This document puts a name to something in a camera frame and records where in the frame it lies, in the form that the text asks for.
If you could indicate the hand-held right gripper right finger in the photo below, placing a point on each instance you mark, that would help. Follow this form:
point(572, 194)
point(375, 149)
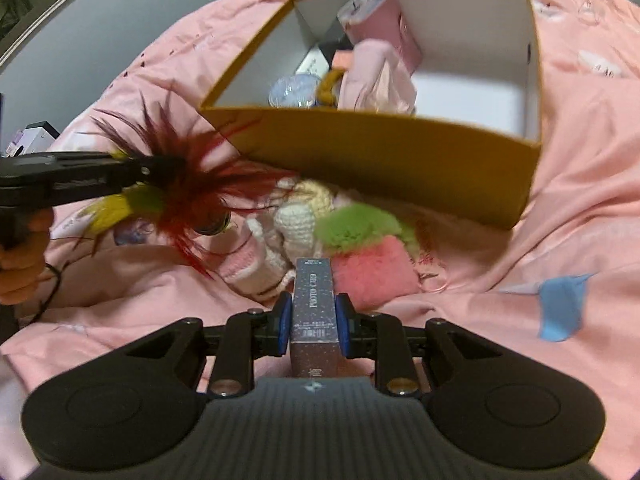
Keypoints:
point(345, 325)

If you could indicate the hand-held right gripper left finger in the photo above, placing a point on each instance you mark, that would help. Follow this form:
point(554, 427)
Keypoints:
point(282, 322)

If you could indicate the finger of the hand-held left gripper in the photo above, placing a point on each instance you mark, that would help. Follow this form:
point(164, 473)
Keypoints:
point(90, 159)
point(115, 177)

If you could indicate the grey photo card box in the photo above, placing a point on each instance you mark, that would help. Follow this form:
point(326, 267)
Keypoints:
point(312, 290)

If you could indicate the red feather toy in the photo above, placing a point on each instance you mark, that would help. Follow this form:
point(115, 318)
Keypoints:
point(200, 185)

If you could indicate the orange cardboard box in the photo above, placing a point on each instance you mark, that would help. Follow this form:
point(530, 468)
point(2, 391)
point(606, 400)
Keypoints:
point(400, 160)

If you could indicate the round transparent container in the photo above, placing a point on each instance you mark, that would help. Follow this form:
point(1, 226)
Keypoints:
point(292, 92)

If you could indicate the white glasses case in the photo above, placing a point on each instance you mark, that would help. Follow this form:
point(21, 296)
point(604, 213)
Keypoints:
point(312, 62)

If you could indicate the brown teddy bear plush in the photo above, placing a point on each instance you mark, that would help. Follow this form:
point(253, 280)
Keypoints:
point(327, 90)

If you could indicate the pink plush cloth roll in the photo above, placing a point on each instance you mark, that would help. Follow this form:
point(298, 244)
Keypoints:
point(375, 80)

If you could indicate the pink carton box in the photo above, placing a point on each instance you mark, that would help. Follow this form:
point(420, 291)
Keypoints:
point(390, 20)

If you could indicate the person's left hand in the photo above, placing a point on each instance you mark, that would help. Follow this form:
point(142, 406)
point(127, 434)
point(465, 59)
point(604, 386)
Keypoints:
point(22, 270)

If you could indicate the small white device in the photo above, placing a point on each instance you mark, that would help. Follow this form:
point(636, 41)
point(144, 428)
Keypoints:
point(35, 135)

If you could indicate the round printed badge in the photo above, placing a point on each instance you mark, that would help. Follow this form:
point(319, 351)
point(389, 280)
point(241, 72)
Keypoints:
point(132, 234)

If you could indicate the pink strawberry plush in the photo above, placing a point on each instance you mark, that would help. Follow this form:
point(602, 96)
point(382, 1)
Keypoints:
point(370, 270)

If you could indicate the cream crochet doll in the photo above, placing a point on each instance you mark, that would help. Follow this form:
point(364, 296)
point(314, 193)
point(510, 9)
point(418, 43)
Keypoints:
point(295, 220)

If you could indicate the small round metal object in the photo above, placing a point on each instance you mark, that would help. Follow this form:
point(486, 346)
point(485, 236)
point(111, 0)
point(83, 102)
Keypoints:
point(220, 227)

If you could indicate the pink printed blanket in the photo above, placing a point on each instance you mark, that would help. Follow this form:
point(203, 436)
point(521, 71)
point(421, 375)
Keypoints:
point(575, 185)

